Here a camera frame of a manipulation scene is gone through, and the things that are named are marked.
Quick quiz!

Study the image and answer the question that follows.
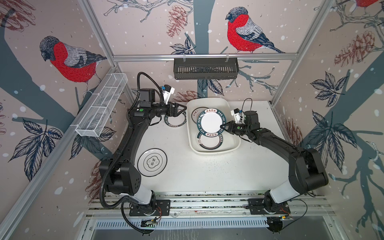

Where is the green ring plate mid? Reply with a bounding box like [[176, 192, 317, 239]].
[[197, 108, 227, 138]]

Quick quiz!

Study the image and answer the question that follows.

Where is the white plate black cloud emblem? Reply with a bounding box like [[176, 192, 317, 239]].
[[137, 148, 168, 177]]

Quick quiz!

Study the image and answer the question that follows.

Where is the orange sunburst plate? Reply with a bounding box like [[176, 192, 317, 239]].
[[191, 107, 208, 124]]

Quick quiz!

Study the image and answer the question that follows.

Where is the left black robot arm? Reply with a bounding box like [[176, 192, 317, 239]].
[[99, 85, 187, 214]]

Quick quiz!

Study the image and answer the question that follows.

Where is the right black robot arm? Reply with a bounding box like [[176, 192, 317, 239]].
[[220, 109, 329, 214]]

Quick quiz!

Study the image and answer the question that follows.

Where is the white plastic bin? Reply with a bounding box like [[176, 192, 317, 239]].
[[187, 98, 241, 155]]

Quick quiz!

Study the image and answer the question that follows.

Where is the green ring plate back left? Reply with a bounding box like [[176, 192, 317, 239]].
[[164, 112, 187, 128]]

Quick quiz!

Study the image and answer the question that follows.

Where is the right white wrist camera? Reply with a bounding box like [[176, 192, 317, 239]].
[[231, 109, 242, 124]]

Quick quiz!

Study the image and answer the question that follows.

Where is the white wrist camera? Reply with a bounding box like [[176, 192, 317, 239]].
[[231, 109, 242, 124], [162, 85, 175, 105]]

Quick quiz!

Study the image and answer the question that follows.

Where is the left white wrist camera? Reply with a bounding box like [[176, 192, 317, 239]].
[[162, 85, 175, 105]]

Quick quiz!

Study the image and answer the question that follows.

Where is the black wire shelf basket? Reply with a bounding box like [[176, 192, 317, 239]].
[[174, 58, 239, 80]]

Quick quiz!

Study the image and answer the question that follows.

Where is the horizontal aluminium frame bar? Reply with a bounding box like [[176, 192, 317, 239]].
[[113, 53, 299, 63]]

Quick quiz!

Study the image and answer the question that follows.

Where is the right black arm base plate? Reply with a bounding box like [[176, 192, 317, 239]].
[[246, 198, 291, 215]]

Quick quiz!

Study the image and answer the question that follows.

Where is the white mesh wall basket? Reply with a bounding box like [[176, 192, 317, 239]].
[[76, 73, 128, 137]]

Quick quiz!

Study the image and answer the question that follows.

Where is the right thin black cable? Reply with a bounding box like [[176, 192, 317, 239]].
[[278, 197, 309, 232]]

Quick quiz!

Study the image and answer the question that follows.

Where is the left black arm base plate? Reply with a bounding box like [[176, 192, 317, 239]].
[[129, 200, 171, 217]]

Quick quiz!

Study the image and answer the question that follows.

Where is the left black corrugated cable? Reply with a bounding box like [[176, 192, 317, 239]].
[[98, 71, 166, 235]]

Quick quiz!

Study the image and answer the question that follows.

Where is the aluminium mounting rail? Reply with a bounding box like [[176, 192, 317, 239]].
[[85, 193, 335, 218]]

